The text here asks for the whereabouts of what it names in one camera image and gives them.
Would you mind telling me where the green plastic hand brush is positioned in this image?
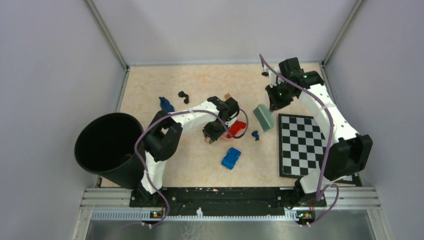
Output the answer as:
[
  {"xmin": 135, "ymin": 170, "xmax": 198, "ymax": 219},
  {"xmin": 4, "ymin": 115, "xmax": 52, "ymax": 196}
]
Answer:
[{"xmin": 252, "ymin": 103, "xmax": 275, "ymax": 132}]

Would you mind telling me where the red paper scrap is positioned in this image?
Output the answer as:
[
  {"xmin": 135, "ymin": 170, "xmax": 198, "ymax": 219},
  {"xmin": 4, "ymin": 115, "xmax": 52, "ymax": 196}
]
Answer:
[{"xmin": 229, "ymin": 120, "xmax": 247, "ymax": 137}]

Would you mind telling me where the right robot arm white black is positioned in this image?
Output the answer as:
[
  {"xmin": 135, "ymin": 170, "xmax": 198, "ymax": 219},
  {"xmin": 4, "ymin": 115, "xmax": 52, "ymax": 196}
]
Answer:
[{"xmin": 260, "ymin": 56, "xmax": 373, "ymax": 206}]

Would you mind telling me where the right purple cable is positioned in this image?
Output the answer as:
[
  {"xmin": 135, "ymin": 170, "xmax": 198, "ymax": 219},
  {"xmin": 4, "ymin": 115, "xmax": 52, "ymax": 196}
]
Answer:
[{"xmin": 258, "ymin": 54, "xmax": 340, "ymax": 228}]

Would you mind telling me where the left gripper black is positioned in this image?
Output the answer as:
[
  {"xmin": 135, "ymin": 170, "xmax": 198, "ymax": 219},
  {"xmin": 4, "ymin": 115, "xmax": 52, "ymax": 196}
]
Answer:
[{"xmin": 201, "ymin": 120, "xmax": 229, "ymax": 144}]

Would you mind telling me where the small black paper scrap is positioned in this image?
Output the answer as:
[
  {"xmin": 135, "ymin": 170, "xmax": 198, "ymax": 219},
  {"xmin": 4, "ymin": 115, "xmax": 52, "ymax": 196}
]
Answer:
[{"xmin": 177, "ymin": 91, "xmax": 190, "ymax": 105}]

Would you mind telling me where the black round trash bin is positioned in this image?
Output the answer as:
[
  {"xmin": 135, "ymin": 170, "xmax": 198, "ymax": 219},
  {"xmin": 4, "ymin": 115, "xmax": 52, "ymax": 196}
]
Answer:
[{"xmin": 74, "ymin": 112, "xmax": 145, "ymax": 190}]

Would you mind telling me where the small blue paper scrap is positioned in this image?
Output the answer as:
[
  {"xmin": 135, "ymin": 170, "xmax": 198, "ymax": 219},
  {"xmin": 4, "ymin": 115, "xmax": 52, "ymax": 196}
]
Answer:
[{"xmin": 251, "ymin": 130, "xmax": 260, "ymax": 141}]

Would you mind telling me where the pink plastic dustpan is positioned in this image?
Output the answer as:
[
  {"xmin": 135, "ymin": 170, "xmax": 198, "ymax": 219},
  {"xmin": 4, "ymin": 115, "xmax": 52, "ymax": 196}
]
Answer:
[{"xmin": 220, "ymin": 120, "xmax": 247, "ymax": 140}]

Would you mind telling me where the blue toy car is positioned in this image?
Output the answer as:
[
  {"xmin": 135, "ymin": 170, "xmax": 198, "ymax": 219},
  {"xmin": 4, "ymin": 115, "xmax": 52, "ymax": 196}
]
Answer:
[{"xmin": 221, "ymin": 147, "xmax": 241, "ymax": 170}]

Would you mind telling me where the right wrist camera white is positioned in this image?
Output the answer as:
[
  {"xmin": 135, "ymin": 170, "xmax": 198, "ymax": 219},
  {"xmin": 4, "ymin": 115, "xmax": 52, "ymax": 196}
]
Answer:
[{"xmin": 261, "ymin": 66, "xmax": 283, "ymax": 88}]

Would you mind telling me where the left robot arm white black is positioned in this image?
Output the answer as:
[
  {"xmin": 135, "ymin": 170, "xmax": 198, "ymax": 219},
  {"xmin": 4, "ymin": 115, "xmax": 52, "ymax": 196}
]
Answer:
[{"xmin": 134, "ymin": 96, "xmax": 241, "ymax": 207}]

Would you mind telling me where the black white checkerboard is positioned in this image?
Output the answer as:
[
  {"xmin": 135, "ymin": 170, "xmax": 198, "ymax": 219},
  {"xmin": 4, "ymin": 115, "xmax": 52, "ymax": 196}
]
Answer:
[{"xmin": 278, "ymin": 114, "xmax": 362, "ymax": 186}]

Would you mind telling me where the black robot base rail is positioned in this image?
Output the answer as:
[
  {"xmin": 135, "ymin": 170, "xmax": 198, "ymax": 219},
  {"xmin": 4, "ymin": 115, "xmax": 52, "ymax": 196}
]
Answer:
[{"xmin": 129, "ymin": 187, "xmax": 311, "ymax": 217}]

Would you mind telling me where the large dark blue paper scrap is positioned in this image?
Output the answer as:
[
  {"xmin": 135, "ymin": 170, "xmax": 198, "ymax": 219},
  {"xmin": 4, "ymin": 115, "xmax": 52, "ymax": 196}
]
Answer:
[{"xmin": 159, "ymin": 96, "xmax": 175, "ymax": 113}]

